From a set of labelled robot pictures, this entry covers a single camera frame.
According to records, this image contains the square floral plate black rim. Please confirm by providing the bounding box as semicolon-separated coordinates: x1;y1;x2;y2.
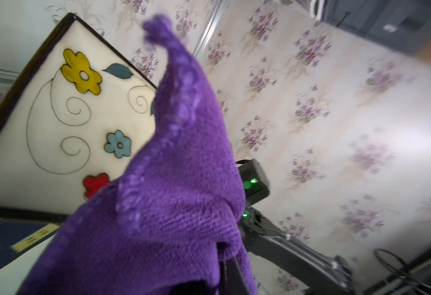
0;14;156;222

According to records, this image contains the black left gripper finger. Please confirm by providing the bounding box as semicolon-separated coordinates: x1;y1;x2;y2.
219;257;250;295

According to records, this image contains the purple microfibre cloth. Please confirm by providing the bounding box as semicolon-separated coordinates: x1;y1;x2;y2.
18;14;257;295

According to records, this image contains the dark blue notebook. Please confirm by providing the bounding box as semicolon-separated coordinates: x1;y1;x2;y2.
0;220;59;270

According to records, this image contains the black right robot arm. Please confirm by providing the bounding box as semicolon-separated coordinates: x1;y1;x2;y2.
236;159;359;295

